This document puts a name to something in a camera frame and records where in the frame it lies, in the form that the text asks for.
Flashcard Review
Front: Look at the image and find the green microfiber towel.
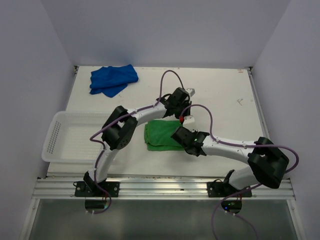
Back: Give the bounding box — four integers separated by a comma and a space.
144, 120, 184, 152

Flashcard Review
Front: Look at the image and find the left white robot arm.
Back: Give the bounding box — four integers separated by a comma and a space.
83, 87, 195, 197

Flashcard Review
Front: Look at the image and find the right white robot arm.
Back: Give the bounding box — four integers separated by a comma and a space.
171, 126, 289, 197

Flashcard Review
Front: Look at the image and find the blue microfiber towel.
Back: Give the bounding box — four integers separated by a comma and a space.
89, 64, 139, 98

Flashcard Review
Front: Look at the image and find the clear plastic basket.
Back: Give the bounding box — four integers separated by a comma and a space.
41, 111, 110, 164

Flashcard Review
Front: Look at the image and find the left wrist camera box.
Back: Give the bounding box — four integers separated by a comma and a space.
185, 88, 195, 97

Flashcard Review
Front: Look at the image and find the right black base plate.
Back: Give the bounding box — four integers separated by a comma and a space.
206, 181, 247, 198

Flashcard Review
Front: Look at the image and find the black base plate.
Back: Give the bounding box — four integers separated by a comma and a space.
73, 181, 120, 198
206, 181, 247, 198

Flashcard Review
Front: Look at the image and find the aluminium mounting rail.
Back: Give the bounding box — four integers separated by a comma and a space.
32, 177, 295, 200

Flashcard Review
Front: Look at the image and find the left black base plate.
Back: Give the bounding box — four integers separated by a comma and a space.
73, 181, 120, 198

